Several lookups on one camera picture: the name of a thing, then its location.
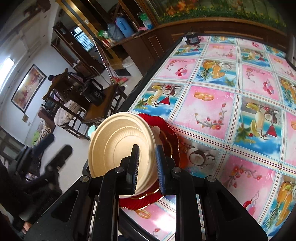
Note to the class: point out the colourful patterned tablecloth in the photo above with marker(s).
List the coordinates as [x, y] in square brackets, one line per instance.
[231, 102]

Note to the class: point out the small black device on table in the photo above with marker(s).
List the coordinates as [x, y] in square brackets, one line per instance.
[192, 38]

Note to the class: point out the white plastic bucket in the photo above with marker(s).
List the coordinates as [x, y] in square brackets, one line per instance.
[130, 66]

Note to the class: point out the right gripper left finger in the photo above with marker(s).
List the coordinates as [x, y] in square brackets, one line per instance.
[89, 209]

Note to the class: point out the wooden cabinet counter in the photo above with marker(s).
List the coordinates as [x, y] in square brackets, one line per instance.
[151, 46]

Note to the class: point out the large red glass plate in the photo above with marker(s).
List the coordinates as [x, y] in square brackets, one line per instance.
[152, 121]

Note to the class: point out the small beige bowl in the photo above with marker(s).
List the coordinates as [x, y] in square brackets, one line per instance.
[113, 140]

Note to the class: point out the stainless steel thermos jug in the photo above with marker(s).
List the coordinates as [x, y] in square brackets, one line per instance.
[291, 50]

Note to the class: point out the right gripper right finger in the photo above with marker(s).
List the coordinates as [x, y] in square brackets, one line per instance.
[205, 209]

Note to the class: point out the blue water jug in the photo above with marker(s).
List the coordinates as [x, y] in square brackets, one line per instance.
[124, 26]

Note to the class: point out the wooden chair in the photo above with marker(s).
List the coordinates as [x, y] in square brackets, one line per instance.
[79, 103]

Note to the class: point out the floral aquarium backdrop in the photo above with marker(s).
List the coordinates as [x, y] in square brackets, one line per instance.
[257, 11]

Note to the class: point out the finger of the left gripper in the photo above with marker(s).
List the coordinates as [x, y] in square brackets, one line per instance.
[28, 159]
[51, 174]

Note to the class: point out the framed wall painting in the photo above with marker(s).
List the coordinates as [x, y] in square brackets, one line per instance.
[28, 87]

